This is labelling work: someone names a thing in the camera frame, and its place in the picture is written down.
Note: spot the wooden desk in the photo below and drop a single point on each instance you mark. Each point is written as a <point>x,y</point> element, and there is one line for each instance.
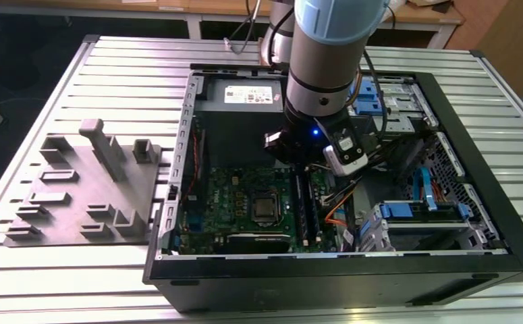
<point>427,15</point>

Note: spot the black graphics card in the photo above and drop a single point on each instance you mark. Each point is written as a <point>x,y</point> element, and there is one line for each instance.
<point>256,241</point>

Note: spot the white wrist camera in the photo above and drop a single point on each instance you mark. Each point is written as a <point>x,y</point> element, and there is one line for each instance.
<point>345,162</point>

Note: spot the blue disk carrier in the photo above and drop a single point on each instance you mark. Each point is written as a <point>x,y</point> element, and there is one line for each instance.
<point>404,211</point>
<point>369,108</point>

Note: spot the silver CPU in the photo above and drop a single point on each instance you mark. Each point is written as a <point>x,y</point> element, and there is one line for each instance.
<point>265,206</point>

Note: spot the black PC case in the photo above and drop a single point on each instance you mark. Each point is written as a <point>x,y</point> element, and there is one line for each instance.
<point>288,280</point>

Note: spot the grey parts rack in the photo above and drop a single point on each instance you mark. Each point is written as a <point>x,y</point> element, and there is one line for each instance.
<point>85,189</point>

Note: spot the grey power supply unit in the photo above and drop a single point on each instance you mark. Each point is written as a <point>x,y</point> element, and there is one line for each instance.
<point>237,135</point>

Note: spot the brown wooden cabinet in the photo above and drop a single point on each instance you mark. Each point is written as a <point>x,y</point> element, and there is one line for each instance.
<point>512,33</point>

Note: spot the silver drive cage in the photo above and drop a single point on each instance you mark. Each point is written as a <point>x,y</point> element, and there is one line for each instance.
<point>404,101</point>

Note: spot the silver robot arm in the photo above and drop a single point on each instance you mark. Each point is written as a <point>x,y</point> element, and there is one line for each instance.
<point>324,67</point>

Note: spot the green motherboard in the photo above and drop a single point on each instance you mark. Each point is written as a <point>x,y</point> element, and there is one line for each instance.
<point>224,189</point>

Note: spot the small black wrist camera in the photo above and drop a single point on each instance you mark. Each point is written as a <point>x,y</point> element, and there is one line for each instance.
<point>272,140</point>

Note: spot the silver disk bay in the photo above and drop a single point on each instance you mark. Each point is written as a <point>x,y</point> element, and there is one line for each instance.
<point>427,236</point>

